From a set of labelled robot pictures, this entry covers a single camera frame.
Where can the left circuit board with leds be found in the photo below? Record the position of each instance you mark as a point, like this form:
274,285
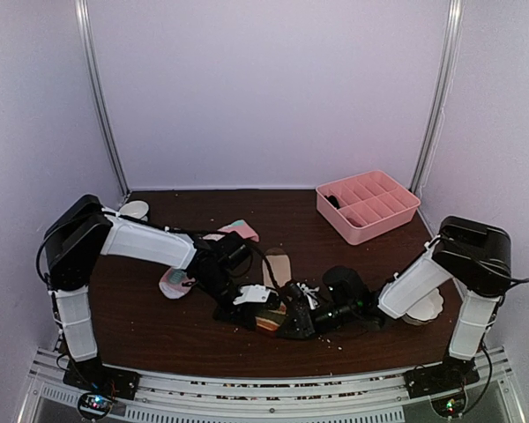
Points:
93,406

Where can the circuit board with leds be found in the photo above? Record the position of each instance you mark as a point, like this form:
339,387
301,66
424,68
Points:
93,406
449,406

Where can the striped beige maroon sock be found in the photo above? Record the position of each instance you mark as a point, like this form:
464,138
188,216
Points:
270,319

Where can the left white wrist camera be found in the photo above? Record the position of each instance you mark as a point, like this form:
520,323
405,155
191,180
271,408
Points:
253,294

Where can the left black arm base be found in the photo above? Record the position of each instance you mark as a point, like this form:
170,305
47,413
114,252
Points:
108,381

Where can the right circuit board with leds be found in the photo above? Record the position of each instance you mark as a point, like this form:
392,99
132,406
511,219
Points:
449,406

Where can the pink divided organizer tray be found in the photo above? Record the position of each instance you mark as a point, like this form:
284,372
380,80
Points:
372,204

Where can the left aluminium frame post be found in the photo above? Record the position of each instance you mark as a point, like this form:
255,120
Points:
99,101

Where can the white dark small bowl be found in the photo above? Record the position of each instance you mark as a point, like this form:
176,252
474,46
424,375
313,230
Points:
137,209

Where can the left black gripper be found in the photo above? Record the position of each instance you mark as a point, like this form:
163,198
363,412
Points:
243,315

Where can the aluminium frame post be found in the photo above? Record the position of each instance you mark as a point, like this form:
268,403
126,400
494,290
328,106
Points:
443,84
99,101

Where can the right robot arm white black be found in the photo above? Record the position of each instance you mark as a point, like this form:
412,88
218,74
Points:
474,254

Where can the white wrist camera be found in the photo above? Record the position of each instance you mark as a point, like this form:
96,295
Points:
253,294
310,293

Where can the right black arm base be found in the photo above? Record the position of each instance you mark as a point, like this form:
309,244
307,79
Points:
439,378

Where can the right aluminium frame post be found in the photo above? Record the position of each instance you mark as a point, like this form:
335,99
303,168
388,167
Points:
443,84

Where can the aluminium front rail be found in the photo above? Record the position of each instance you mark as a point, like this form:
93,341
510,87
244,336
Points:
165,397

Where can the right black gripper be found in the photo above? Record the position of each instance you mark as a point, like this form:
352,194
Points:
306,324

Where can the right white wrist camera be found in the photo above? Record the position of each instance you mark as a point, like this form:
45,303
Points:
310,293

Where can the white scalloped bowl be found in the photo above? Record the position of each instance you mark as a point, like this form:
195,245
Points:
426,310

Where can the black item in tray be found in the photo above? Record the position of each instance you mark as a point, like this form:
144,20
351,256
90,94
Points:
333,200

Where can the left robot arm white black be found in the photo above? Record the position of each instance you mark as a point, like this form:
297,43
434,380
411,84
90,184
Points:
72,245

